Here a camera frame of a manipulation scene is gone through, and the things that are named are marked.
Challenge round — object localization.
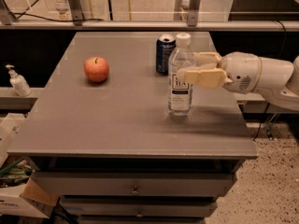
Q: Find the clear plastic bottle white cap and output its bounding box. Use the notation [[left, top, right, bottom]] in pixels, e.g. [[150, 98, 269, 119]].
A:
[[168, 33, 195, 116]]

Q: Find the metal railing frame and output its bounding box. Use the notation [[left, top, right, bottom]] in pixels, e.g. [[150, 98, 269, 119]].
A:
[[1, 0, 299, 32]]

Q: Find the blue soda can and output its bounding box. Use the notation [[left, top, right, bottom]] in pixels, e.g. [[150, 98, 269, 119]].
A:
[[156, 34, 176, 76]]

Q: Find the drawer knob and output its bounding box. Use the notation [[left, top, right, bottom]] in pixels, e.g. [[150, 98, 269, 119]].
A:
[[131, 187, 139, 196], [135, 211, 144, 218]]

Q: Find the red apple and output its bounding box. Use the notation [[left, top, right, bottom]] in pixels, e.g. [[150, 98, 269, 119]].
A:
[[84, 57, 109, 82]]

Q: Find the lower drawer knob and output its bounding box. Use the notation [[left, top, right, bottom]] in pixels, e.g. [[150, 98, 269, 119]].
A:
[[135, 211, 144, 218]]

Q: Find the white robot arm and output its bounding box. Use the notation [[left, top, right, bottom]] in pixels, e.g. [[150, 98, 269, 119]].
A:
[[178, 51, 299, 111]]

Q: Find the grey drawer cabinet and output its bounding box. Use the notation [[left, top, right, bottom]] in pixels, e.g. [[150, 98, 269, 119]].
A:
[[9, 32, 257, 224]]

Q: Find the upper drawer knob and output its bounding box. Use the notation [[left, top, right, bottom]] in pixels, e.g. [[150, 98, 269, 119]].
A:
[[131, 187, 139, 196]]

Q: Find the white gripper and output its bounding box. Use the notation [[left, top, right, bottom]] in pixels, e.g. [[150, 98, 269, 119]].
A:
[[177, 52, 260, 94]]

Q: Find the white pump dispenser bottle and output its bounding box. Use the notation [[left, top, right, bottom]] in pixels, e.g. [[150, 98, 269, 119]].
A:
[[6, 64, 31, 97]]

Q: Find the black cable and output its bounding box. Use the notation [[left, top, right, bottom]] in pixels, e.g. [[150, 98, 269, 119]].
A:
[[8, 0, 104, 23]]

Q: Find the white cardboard box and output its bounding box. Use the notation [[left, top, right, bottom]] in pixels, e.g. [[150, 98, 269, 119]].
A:
[[0, 178, 59, 218]]

